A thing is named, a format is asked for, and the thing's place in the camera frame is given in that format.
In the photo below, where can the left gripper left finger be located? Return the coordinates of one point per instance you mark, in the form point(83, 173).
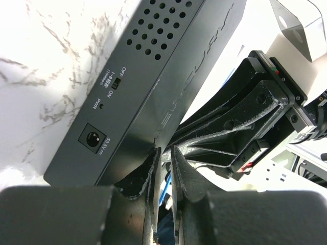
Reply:
point(123, 213)

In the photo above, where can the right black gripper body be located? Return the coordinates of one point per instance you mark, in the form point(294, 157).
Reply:
point(256, 67)

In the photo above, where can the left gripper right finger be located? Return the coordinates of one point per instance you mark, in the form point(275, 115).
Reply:
point(206, 214)

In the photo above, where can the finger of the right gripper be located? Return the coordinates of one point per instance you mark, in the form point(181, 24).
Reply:
point(217, 153)
point(230, 112)

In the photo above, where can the black network switch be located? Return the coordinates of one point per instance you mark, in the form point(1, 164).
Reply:
point(155, 71)

